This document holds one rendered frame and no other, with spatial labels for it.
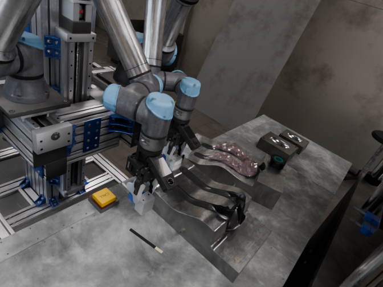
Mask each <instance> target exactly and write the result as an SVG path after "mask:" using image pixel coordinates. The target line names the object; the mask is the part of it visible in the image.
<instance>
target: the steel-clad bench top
mask: <svg viewBox="0 0 383 287"><path fill-rule="evenodd" d="M286 129H288V130H290V131H291V132H293V133H295V134H297V135H299V136H301V137H302V138H304V139H305V140H307V141H309V144H308V145H307V147H306V149H305V150H304V151H303V152H301V153H300V154H299V155H298V154H296V153H295V155H294V157H292V158H291V159H290V160H289V161H288V162H287V170H286V177H285V181H284V187H283V193H282V194H281V196H280V198H279V199H278V201H277V203H276V205H275V206H274V207H273V209H272V210H271V209H269V208H267V207H265V206H263V205H261V204H259V203H256V202H254V201H252V200H251V202H250V204H249V207H248V211H249V213H250V214H251V215H252V216H254V217H255V218H257V219H258V220H259V221H261V222H262V223H263V224H265V225H266V226H267V227H268V228H270V229H271V230H272V232H271V234H270V235H269V237H268V238H267V240H266V241H265V242H264V244H263V245H262V246H261V247H260V249H259V250H258V251H257V253H256V254H255V255H254V257H253V258H252V259H251V260H250V262H249V263H248V264H247V265H246V267H245V268H244V270H243V271H242V272H241V273H240V275H239V276H238V277H237V278H236V280H235V281H234V282H233V283H232V282H231V281H230V280H229V279H228V278H226V277H225V276H224V275H223V274H222V273H221V272H220V271H219V270H218V269H217V268H216V267H215V266H214V265H213V264H211V263H210V262H209V261H208V260H207V259H206V258H205V257H203V256H202V255H201V254H200V253H199V252H198V251H197V250H196V249H195V248H194V247H193V246H192V245H191V244H189V243H188V242H187V241H186V240H185V239H184V238H183V237H182V236H181V235H180V234H179V233H178V232H177V231H175V230H174V229H173V228H172V227H171V226H170V225H169V224H168V223H167V222H166V221H165V220H164V219H163V218H162V217H160V216H159V215H158V214H157V213H156V212H155V211H154V210H152V209H151V210H149V211H148V212H146V213H145V214H143V215H140V214H139V213H138V212H137V211H136V210H135V204H133V203H132V202H131V201H130V200H129V199H128V195H129V191H128V190H127V189H126V188H125V187H124V186H123V185H122V183H123V182H125V183H126V184H127V183H128V182H132V183H133V182H134V180H135V179H136V176H135V177H131V178H129V179H127V180H125V181H123V182H121V183H119V184H116V185H114V186H112V187H110V188H108V190H109V191H110V192H111V193H112V194H113V195H114V196H115V197H116V198H117V199H118V200H119V204H118V205H116V206H114V207H112V208H110V209H108V210H107V211H105V212H103V213H100V212H99V211H98V210H97V209H96V208H95V207H94V206H93V205H92V204H91V203H90V202H89V201H88V198H87V199H85V200H83V201H81V202H79V203H77V204H74V205H73V206H70V207H68V208H66V209H64V210H62V211H60V212H57V213H55V214H53V215H51V216H49V217H47V218H45V219H43V220H41V221H39V222H37V223H34V224H32V225H30V226H28V227H26V228H24V229H22V230H20V231H18V232H16V233H14V234H11V235H9V236H7V237H5V238H3V239H1V240H0V287H283V285H284V283H285V282H286V280H287V279H288V276H289V275H290V273H291V271H292V270H293V268H294V266H295V264H296V262H297V261H298V259H299V257H300V255H301V253H302V252H303V250H304V248H305V246H306V245H307V243H308V241H309V239H310V238H311V236H312V234H313V232H314V230H315V229H316V227H317V225H318V223H319V221H320V220H321V218H322V217H323V215H324V213H325V211H326V209H327V208H328V206H329V204H330V202H331V200H332V199H333V197H334V195H335V193H336V191H337V190H338V188H339V186H340V185H341V183H342V181H343V179H344V178H345V176H346V174H347V172H348V170H349V169H350V167H351V165H352V163H350V162H348V161H347V160H345V159H343V158H341V157H339V156H338V155H336V154H334V153H332V152H331V151H329V150H327V149H325V148H323V147H322V146H320V145H318V144H316V143H314V142H312V141H311V140H309V139H307V138H305V137H303V136H302V135H300V134H298V133H297V132H295V131H293V130H291V129H289V128H288V127H286V126H284V125H282V124H280V123H278V122H277V121H275V120H273V119H271V118H269V117H267V116H266V115H262V116H260V117H257V118H255V119H253V120H251V121H249V122H247V123H245V124H243V125H241V126H239V127H237V128H235V129H232V130H230V131H228V132H226V133H224V134H221V135H220V136H218V137H215V138H213V139H212V140H214V141H219V142H224V141H230V142H235V143H236V144H238V145H240V146H241V147H243V148H244V149H246V150H247V151H248V152H249V153H251V154H252V155H254V156H256V157H258V158H260V159H262V158H263V157H264V156H265V155H266V154H267V153H265V152H263V151H262V150H260V149H259V148H257V147H256V146H257V144H258V141H259V139H260V137H262V136H264V135H265V134H267V133H269V132H273V133H274V134H276V135H277V136H279V134H280V133H281V132H283V131H285V130H286ZM267 155H268V154H267ZM130 229H133V230H134V231H136V232H137V233H139V234H140V235H141V236H142V237H144V238H146V239H147V240H148V241H149V242H151V243H152V244H154V245H155V246H156V247H158V248H159V249H160V250H162V251H163V253H160V252H158V251H157V250H155V249H154V248H153V247H151V246H150V245H149V244H147V243H146V242H145V241H143V240H142V239H140V238H139V237H138V236H136V235H135V234H134V233H132V232H131V231H130Z"/></svg>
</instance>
